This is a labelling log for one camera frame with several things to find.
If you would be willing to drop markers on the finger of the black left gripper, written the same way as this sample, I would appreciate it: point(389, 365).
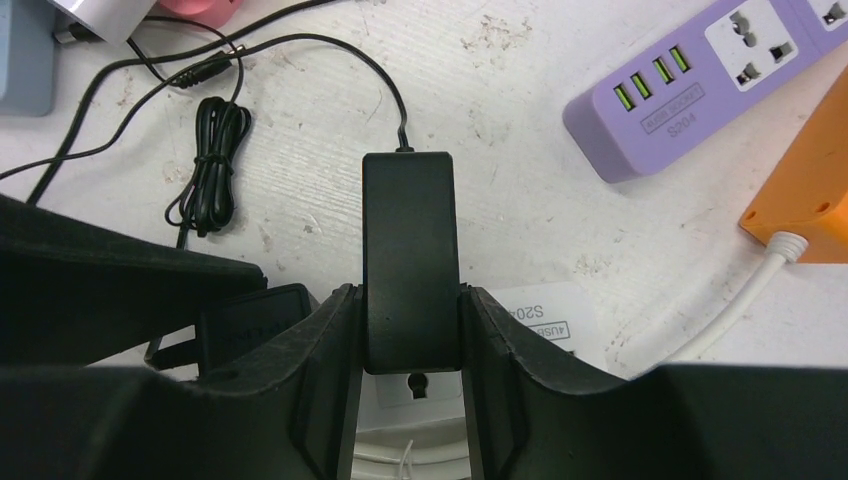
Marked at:
point(73, 293)

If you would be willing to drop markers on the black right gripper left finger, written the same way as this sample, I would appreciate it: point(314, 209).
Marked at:
point(287, 410)

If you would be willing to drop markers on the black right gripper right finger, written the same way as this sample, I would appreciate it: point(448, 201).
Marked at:
point(534, 411)

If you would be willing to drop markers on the black plug adapter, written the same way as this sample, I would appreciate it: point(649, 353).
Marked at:
point(230, 329)

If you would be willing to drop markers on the orange power strip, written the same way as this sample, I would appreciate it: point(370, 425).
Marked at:
point(806, 193)

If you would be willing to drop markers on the purple USB power strip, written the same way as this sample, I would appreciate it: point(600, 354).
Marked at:
point(667, 100)

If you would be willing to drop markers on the black power adapter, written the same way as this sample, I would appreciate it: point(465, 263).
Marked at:
point(411, 274)

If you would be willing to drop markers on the teal cube socket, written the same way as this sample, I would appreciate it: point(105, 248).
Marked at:
point(27, 58)

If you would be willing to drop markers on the white plug adapter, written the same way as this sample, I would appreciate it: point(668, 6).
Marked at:
point(112, 20)

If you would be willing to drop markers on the pink round socket base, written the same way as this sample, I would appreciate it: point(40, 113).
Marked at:
point(212, 13)

